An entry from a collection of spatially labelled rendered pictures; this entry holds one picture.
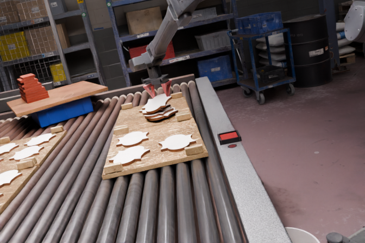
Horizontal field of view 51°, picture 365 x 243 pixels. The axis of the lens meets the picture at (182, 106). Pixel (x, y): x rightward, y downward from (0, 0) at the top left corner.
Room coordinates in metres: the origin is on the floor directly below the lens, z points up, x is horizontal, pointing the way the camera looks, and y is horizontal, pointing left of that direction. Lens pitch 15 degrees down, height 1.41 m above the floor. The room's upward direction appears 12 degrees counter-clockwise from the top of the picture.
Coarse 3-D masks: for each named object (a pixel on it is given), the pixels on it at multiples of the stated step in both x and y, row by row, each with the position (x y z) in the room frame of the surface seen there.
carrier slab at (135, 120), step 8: (184, 96) 1.98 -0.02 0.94; (176, 104) 1.85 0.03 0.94; (184, 104) 1.82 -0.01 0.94; (120, 112) 1.92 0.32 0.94; (128, 112) 1.89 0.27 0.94; (136, 112) 1.85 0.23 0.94; (120, 120) 1.77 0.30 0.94; (128, 120) 1.74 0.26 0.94; (136, 120) 1.71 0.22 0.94; (144, 120) 1.68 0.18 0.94; (160, 120) 1.63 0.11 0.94; (168, 120) 1.60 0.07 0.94; (176, 120) 1.58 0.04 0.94; (136, 128) 1.59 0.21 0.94; (144, 128) 1.57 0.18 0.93
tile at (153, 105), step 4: (156, 96) 1.74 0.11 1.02; (160, 96) 1.72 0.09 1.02; (164, 96) 1.71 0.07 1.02; (148, 100) 1.73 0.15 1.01; (152, 100) 1.71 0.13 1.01; (156, 100) 1.69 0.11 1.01; (160, 100) 1.68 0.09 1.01; (164, 100) 1.66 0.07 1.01; (168, 100) 1.67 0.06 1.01; (148, 104) 1.69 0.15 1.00; (152, 104) 1.67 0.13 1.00; (156, 104) 1.66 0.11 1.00; (160, 104) 1.64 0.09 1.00; (164, 104) 1.63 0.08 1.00; (144, 108) 1.67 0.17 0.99; (148, 108) 1.64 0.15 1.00; (152, 108) 1.63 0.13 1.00; (156, 108) 1.61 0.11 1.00; (148, 112) 1.62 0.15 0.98; (152, 112) 1.61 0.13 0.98
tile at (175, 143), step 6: (168, 138) 1.34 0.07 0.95; (174, 138) 1.32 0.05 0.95; (180, 138) 1.31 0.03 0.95; (186, 138) 1.30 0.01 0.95; (162, 144) 1.29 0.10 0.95; (168, 144) 1.27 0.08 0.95; (174, 144) 1.26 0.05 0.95; (180, 144) 1.25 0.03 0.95; (186, 144) 1.24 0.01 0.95; (162, 150) 1.25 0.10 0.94; (168, 150) 1.24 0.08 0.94; (174, 150) 1.22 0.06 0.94; (180, 150) 1.22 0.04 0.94
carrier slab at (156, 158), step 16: (160, 128) 1.52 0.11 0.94; (176, 128) 1.47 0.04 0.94; (192, 128) 1.43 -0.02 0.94; (112, 144) 1.44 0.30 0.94; (144, 144) 1.36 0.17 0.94; (192, 144) 1.26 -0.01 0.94; (144, 160) 1.20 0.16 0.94; (160, 160) 1.17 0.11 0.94; (176, 160) 1.16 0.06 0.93; (112, 176) 1.15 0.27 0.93
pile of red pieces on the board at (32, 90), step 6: (24, 78) 2.18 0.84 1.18; (30, 78) 2.19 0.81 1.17; (18, 84) 2.28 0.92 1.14; (24, 84) 2.17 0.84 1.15; (30, 84) 2.18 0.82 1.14; (36, 84) 2.20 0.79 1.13; (24, 90) 2.16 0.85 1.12; (30, 90) 2.18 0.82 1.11; (36, 90) 2.19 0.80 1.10; (42, 90) 2.20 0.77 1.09; (24, 96) 2.18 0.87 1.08; (30, 96) 2.17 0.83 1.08; (36, 96) 2.18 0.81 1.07; (42, 96) 2.20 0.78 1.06; (48, 96) 2.21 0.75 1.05; (30, 102) 2.16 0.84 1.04
